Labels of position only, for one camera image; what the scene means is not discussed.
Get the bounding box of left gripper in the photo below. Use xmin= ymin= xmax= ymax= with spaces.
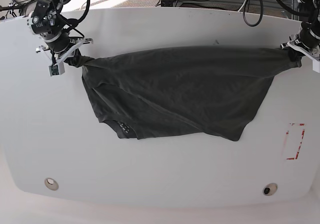
xmin=280 ymin=28 xmax=320 ymax=61

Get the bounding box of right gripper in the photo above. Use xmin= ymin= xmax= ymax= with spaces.
xmin=35 ymin=32 xmax=93 ymax=61

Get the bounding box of dark grey T-shirt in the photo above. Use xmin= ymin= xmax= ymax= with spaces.
xmin=67 ymin=46 xmax=302 ymax=141

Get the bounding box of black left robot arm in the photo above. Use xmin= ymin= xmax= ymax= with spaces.
xmin=276 ymin=0 xmax=320 ymax=53

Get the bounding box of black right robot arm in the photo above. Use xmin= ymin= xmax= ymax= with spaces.
xmin=27 ymin=0 xmax=91 ymax=64

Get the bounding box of red tape rectangle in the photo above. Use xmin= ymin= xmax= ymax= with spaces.
xmin=282 ymin=123 xmax=306 ymax=160

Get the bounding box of left table grommet hole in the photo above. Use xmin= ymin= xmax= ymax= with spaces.
xmin=44 ymin=178 xmax=59 ymax=191

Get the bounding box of table grommet hole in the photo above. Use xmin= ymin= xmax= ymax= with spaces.
xmin=44 ymin=178 xmax=59 ymax=191
xmin=262 ymin=183 xmax=278 ymax=196

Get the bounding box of right table grommet hole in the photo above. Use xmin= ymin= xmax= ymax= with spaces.
xmin=262 ymin=183 xmax=278 ymax=196

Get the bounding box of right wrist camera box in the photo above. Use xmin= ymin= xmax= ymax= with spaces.
xmin=48 ymin=63 xmax=65 ymax=76

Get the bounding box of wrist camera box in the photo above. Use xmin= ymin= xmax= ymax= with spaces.
xmin=312 ymin=60 xmax=320 ymax=73
xmin=48 ymin=63 xmax=65 ymax=76

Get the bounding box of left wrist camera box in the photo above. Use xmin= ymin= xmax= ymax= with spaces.
xmin=312 ymin=60 xmax=320 ymax=73

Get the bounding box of black cable loop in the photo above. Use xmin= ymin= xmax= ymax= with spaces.
xmin=242 ymin=0 xmax=263 ymax=27

